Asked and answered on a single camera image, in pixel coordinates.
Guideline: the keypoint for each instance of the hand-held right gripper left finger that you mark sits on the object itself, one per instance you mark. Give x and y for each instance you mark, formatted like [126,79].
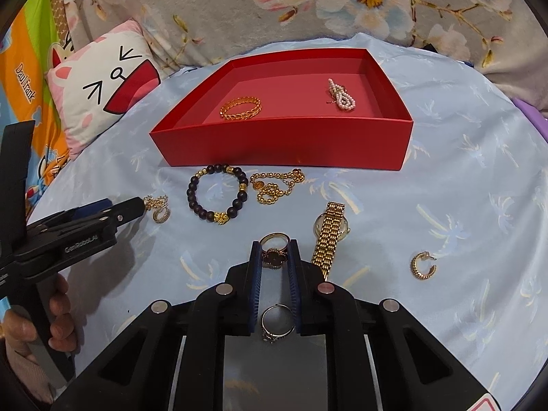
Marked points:
[255,284]

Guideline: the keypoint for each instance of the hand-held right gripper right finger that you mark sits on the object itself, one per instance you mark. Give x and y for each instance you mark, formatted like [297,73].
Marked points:
[294,284]

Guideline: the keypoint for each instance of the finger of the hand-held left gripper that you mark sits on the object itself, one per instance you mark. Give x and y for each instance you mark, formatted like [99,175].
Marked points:
[96,204]
[128,208]

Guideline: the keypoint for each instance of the gold hoop earring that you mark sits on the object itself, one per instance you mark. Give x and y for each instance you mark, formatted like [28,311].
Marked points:
[417,267]
[162,216]

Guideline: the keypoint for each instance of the gold watch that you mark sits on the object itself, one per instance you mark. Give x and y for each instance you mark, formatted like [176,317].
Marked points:
[327,239]

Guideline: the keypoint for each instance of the red cardboard box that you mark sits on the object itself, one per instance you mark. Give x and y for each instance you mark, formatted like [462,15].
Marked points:
[299,145]

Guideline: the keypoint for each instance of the gold bangle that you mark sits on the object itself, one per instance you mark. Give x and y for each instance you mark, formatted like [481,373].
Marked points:
[246,114]

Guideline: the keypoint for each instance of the person's left hand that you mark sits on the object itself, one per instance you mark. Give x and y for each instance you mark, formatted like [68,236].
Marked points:
[60,317]

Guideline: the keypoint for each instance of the cat face pillow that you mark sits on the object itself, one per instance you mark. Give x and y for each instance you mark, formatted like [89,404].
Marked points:
[85,85]

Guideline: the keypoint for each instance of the colourful cartoon blanket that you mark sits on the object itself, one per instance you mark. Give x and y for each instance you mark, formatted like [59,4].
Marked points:
[25,72]

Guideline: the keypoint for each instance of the light blue bed sheet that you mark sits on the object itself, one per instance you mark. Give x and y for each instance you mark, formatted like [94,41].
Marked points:
[449,180]

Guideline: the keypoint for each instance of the grey floral blanket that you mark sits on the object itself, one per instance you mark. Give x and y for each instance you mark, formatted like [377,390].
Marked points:
[257,8]

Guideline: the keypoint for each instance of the purple object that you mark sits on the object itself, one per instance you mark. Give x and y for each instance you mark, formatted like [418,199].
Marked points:
[533,113]

